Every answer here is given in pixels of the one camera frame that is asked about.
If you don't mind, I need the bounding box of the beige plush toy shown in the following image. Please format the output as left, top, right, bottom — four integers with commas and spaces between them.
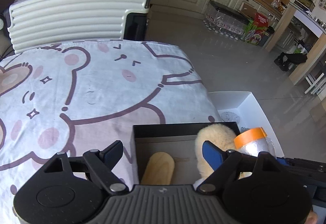
195, 124, 252, 184

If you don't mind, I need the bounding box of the plastic roll with orange cap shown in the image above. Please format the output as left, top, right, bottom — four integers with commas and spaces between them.
234, 127, 276, 157

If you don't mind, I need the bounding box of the wooden cylinder with brown tape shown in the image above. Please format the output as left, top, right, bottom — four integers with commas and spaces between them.
140, 152, 175, 185

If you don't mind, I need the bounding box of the grey knitted pouch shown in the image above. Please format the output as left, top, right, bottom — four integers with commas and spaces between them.
220, 111, 241, 123

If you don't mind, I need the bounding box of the black cardboard box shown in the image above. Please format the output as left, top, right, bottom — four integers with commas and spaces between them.
133, 122, 239, 184

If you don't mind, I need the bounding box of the white cardboard tray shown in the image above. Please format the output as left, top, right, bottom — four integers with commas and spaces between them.
209, 91, 284, 157

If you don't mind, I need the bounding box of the cartoon bear bed sheet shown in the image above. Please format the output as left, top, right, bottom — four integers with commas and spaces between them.
1, 39, 221, 223

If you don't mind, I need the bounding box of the red green snack box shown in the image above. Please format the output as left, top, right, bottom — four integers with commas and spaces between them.
242, 12, 269, 45

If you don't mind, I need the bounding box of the pack of water bottles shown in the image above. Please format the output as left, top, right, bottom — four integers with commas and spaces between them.
203, 0, 249, 40

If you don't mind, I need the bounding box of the white ribbed suitcase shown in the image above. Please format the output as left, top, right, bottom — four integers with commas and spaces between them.
1, 0, 151, 53

